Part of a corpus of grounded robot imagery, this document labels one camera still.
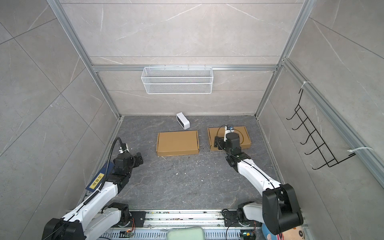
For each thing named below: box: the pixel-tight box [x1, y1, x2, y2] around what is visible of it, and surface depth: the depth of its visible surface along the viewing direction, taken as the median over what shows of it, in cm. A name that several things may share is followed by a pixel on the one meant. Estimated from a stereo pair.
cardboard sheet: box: [156, 130, 200, 157], surface depth 100 cm
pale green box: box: [166, 227, 205, 240], surface depth 69 cm
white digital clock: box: [176, 112, 190, 130], surface depth 109 cm
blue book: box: [85, 161, 115, 192], surface depth 87 cm
